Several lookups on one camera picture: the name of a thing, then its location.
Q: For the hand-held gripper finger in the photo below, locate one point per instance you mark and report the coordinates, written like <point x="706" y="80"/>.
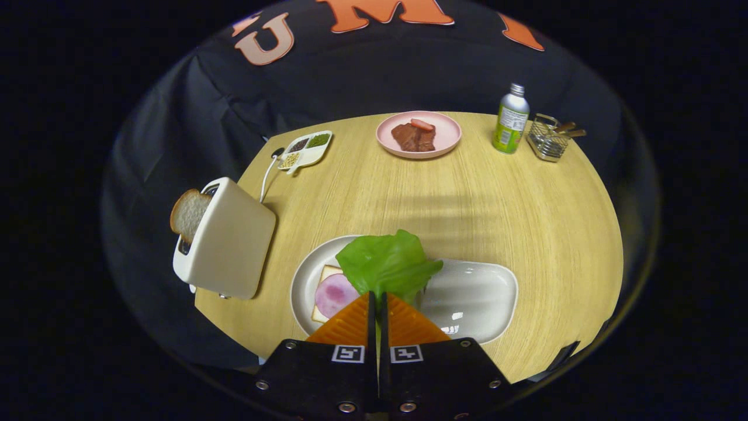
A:
<point x="384" y="333"/>
<point x="371" y="327"/>

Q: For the green lettuce leaf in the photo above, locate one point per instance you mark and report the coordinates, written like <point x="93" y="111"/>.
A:
<point x="385" y="263"/>

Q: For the toasted bread slice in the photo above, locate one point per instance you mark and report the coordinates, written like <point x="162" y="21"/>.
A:
<point x="190" y="213"/>

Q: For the pink ham slice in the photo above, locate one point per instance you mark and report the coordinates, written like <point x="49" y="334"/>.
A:
<point x="333" y="295"/>

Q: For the round white plate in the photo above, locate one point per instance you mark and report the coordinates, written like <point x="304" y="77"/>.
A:
<point x="307" y="280"/>

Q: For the rounded square white plate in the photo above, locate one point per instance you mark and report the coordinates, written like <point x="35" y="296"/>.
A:
<point x="479" y="298"/>

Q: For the white toaster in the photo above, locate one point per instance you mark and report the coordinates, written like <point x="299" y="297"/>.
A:
<point x="234" y="245"/>

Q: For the white divided seasoning dish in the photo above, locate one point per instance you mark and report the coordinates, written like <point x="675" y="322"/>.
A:
<point x="310" y="154"/>

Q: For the brown meat pieces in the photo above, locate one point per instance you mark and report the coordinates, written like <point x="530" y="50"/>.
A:
<point x="412" y="140"/>

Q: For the pink plate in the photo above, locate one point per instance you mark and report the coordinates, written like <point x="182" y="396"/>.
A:
<point x="447" y="137"/>

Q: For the red food slice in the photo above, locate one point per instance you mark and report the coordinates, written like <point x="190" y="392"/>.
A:
<point x="422" y="124"/>

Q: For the green label metal bottle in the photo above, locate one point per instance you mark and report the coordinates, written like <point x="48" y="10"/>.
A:
<point x="511" y="123"/>

